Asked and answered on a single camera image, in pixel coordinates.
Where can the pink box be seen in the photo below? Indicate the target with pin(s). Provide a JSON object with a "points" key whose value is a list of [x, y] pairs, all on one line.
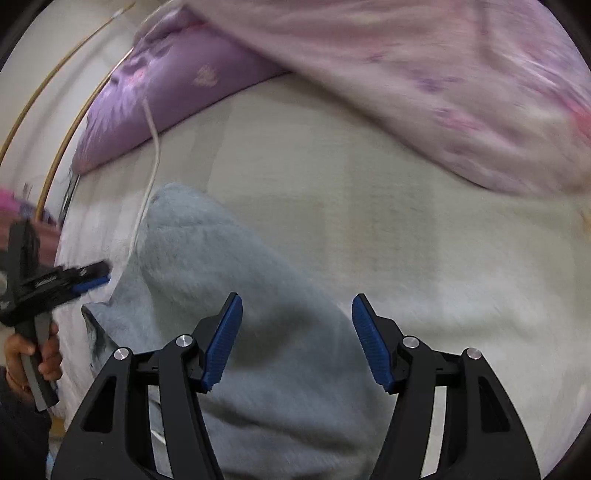
{"points": [[10, 203]]}

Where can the person left hand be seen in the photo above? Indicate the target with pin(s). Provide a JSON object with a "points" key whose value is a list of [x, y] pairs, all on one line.
{"points": [[16, 346]]}

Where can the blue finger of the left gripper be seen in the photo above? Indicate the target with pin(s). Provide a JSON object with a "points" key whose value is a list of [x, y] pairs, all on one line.
{"points": [[95, 271], [82, 288]]}

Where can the wooden clothes rack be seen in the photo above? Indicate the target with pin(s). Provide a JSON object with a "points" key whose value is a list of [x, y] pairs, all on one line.
{"points": [[53, 69]]}

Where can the purple floral quilt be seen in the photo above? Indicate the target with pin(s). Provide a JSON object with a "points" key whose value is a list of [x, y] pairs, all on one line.
{"points": [[494, 91]]}

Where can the white fleece blanket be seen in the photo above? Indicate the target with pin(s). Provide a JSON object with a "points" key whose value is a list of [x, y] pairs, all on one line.
{"points": [[286, 196]]}

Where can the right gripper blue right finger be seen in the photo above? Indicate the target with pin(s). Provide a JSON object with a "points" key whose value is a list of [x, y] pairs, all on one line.
{"points": [[380, 338]]}

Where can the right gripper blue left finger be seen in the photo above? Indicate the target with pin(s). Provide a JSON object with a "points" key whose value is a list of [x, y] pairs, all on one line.
{"points": [[215, 337]]}

